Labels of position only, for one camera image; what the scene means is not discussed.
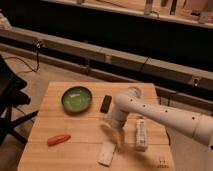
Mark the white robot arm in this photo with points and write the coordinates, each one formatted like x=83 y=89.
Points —
x=191 y=124

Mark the black rectangular block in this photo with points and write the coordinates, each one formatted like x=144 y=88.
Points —
x=106 y=104

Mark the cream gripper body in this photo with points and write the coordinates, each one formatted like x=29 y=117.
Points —
x=112 y=133

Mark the green bowl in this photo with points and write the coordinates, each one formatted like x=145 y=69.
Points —
x=76 y=99

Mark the white plastic cup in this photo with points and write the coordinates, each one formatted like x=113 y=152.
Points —
x=135 y=91

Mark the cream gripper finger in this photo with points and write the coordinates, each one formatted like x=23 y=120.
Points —
x=117 y=139

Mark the white tube bottle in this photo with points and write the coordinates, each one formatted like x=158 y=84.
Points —
x=141 y=142

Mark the black office chair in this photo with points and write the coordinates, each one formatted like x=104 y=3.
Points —
x=11 y=95

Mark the orange carrot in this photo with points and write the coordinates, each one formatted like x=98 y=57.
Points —
x=58 y=139

